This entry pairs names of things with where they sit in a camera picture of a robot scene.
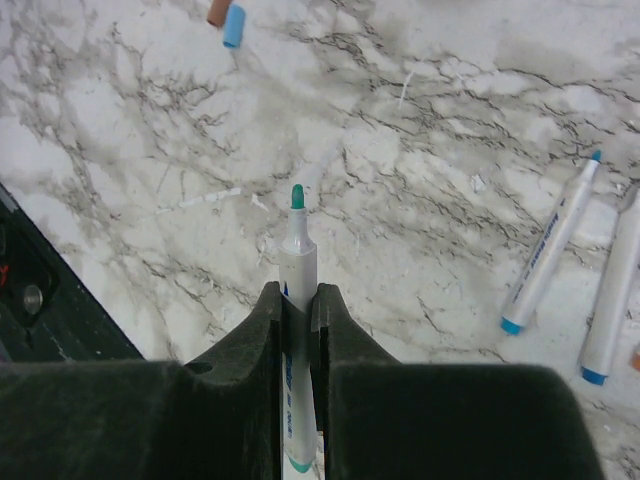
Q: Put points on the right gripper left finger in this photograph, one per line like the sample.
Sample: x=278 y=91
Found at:
x=216 y=417

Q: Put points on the teal cap marker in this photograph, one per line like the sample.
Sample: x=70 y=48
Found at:
x=298 y=287

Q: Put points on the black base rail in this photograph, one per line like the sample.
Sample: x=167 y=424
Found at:
x=47 y=313

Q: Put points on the light blue marker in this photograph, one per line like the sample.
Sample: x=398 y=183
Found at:
x=533 y=280

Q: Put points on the light blue pen cap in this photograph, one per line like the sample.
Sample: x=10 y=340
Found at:
x=234 y=26

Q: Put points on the brown pen cap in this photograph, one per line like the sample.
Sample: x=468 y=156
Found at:
x=217 y=13

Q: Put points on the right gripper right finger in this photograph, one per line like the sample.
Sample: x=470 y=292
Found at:
x=385 y=419

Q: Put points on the brown cap marker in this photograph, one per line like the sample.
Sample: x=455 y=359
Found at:
x=635 y=358

